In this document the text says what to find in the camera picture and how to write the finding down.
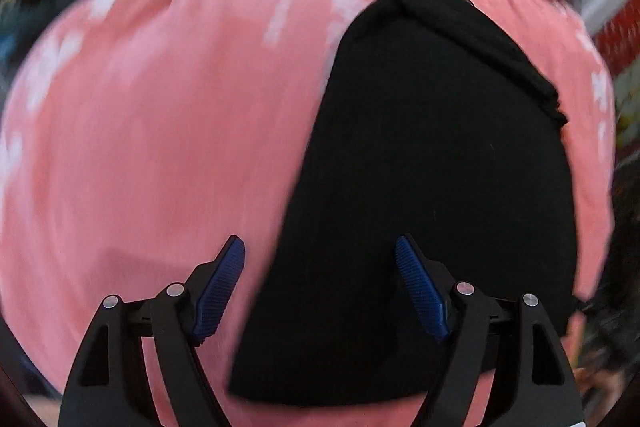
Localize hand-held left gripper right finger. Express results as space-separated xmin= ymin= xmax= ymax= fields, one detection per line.
xmin=394 ymin=235 xmax=587 ymax=427

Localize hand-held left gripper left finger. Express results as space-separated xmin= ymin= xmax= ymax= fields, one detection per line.
xmin=57 ymin=235 xmax=246 ymax=427

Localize black small garment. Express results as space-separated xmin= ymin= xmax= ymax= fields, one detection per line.
xmin=228 ymin=0 xmax=581 ymax=409

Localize pink printed blanket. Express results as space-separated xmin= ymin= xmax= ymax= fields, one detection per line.
xmin=0 ymin=0 xmax=617 ymax=427

